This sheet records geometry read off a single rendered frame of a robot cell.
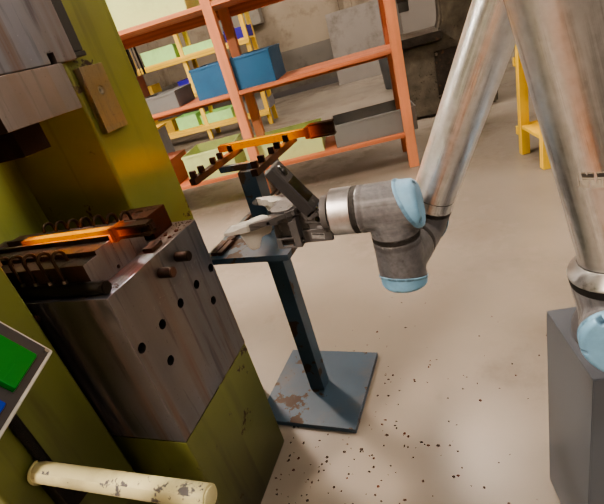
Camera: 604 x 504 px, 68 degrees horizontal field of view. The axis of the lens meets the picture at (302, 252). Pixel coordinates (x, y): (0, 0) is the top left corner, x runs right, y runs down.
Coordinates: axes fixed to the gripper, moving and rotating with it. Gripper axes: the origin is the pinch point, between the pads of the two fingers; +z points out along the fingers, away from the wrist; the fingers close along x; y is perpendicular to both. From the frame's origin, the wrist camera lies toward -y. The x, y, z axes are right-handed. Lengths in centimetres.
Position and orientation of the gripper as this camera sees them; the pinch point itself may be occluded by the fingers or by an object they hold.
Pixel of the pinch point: (237, 214)
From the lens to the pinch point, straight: 93.4
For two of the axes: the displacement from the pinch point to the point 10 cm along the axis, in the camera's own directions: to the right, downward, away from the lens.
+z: -9.2, 0.8, 3.8
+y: 2.6, 8.6, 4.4
